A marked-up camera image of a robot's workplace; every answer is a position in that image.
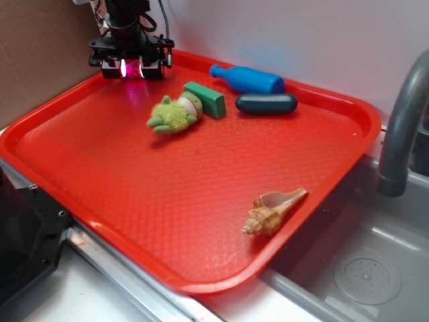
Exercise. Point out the grey toy sink basin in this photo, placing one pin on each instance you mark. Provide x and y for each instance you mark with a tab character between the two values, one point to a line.
360	256

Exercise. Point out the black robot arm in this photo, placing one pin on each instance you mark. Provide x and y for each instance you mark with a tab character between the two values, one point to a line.
128	14

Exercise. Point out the brown cardboard panel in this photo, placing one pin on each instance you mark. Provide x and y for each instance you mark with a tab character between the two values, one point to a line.
44	52

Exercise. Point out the green wooden block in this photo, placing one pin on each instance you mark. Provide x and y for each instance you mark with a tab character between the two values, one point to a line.
213	103

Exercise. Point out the green plush toy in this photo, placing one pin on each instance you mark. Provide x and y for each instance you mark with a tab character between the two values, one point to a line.
174	116

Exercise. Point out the dark teal oblong capsule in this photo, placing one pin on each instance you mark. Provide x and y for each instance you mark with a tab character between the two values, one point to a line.
266	104

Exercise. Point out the blue plastic toy bottle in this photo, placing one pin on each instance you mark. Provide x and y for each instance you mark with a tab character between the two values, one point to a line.
248	80

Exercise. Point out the tan conch seashell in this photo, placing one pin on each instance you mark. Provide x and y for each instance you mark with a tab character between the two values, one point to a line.
269	211

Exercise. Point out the red plastic tray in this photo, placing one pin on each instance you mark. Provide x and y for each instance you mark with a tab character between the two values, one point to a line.
175	205

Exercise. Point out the grey toy faucet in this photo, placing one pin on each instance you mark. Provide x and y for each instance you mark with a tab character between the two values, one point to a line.
405	146

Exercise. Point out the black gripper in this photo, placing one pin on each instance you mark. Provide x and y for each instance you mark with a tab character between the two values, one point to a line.
116	45

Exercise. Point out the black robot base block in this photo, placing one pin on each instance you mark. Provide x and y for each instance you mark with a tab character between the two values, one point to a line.
33	229

